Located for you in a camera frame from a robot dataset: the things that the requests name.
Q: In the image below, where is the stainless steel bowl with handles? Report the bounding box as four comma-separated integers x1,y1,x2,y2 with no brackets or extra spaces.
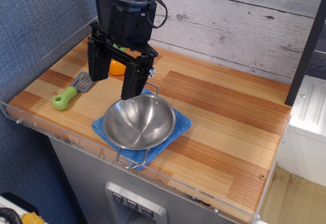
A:
102,82,176,170

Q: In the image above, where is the orange toy carrot green top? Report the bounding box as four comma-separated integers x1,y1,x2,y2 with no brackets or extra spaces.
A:
108,59,126,76

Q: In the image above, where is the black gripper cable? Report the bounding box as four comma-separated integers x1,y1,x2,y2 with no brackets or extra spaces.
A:
145,0,169,29

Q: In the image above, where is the yellow object bottom left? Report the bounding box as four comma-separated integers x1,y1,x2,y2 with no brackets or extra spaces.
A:
21,212,46,224

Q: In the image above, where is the black vertical frame post right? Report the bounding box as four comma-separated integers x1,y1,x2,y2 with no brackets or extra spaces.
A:
285,0,325,106

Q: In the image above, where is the white ribbed appliance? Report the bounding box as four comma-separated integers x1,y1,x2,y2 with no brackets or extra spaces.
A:
277,75,325,186

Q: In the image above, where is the blue folded cloth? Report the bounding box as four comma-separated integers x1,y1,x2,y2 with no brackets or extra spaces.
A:
92,89,192,171

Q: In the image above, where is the clear acrylic table guard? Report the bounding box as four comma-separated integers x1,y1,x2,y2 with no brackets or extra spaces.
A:
0,16,291,224

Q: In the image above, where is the green handled grey spatula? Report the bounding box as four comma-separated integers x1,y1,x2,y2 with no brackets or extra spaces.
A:
51,72,93,111

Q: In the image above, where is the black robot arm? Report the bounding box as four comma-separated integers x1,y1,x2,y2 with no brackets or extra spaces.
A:
88,0,162,100

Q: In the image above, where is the grey cabinet with dispenser panel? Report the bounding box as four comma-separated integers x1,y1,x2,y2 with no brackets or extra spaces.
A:
50,138,231,223

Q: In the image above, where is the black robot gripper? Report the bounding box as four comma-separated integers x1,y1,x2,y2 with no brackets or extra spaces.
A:
88,0,157,100

